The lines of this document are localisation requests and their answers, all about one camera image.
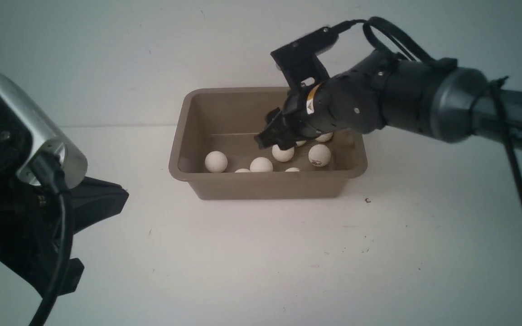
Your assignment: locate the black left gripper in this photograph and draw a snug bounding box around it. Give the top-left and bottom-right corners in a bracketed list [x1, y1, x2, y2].
[0, 177, 129, 296]

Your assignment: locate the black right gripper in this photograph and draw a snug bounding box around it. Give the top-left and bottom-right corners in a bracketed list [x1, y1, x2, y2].
[254, 75, 386, 150]

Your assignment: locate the white ping-pong ball with logo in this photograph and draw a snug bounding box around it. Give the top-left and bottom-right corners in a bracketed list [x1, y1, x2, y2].
[315, 132, 334, 143]

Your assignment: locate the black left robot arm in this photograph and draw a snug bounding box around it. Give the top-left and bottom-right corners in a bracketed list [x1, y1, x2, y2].
[0, 173, 129, 296]

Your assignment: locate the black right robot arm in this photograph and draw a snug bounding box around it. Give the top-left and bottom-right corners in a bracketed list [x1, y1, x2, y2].
[255, 50, 522, 150]

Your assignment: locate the tan plastic storage bin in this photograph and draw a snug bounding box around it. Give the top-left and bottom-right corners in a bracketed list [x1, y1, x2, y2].
[169, 86, 368, 201]

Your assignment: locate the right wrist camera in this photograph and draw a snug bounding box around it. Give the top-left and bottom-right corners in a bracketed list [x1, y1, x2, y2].
[270, 27, 339, 93]

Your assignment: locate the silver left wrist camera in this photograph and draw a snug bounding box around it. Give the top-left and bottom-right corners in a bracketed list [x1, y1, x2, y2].
[0, 73, 88, 188]

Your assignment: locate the black right camera cable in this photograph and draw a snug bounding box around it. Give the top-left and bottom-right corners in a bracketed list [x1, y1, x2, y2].
[331, 17, 522, 295]

